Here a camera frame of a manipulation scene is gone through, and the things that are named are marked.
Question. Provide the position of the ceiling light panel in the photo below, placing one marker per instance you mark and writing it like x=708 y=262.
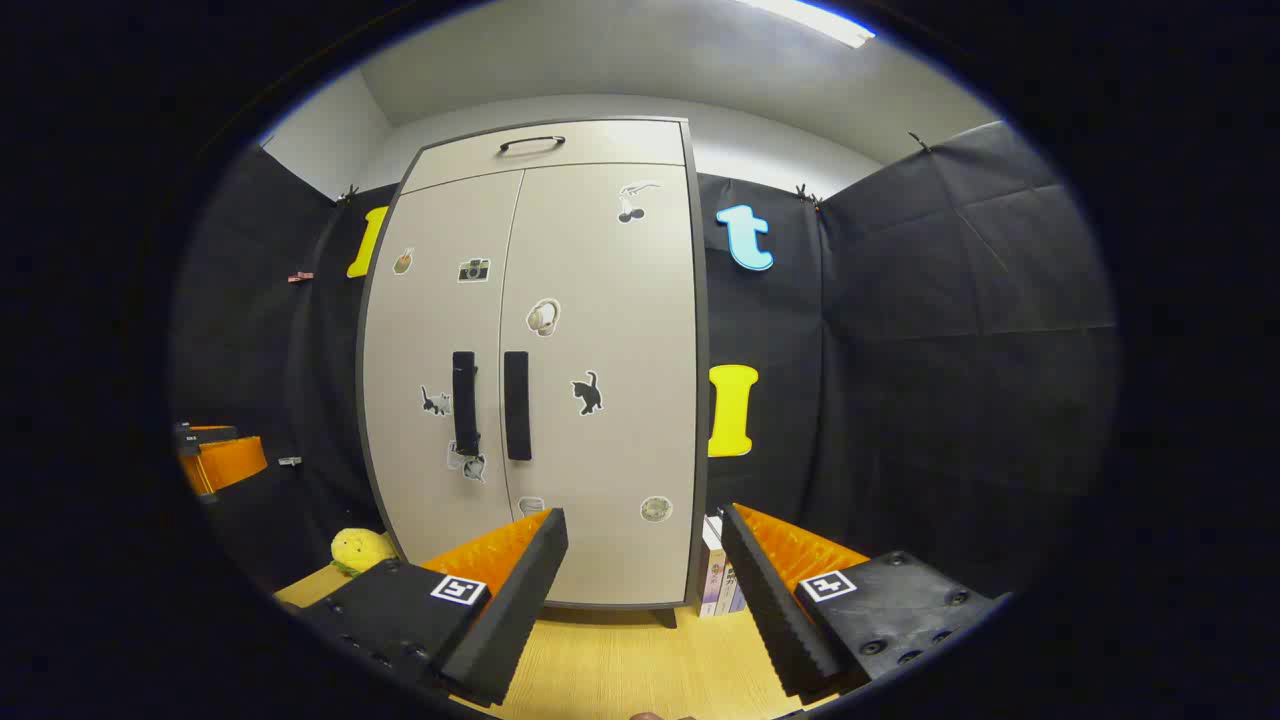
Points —
x=815 y=20

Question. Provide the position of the black backdrop cloth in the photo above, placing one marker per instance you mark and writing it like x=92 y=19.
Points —
x=950 y=350

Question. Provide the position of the cabinet door with camera sticker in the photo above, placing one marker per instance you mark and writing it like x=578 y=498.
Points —
x=430 y=330

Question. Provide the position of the yellow plush toy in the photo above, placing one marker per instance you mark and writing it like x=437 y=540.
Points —
x=360 y=548

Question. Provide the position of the cabinet door with headphone sticker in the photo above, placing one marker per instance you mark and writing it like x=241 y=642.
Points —
x=620 y=300

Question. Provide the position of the pale purple upright book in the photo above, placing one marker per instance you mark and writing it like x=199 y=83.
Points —
x=733 y=590

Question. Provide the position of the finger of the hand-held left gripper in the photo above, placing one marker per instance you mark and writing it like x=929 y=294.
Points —
x=230 y=462

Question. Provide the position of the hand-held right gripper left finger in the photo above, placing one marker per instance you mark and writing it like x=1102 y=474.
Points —
x=520 y=600

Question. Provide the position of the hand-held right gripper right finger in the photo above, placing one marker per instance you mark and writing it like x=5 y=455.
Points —
x=770 y=600

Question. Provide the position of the beige double-door shoe cabinet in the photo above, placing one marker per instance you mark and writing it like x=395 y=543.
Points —
x=600 y=145

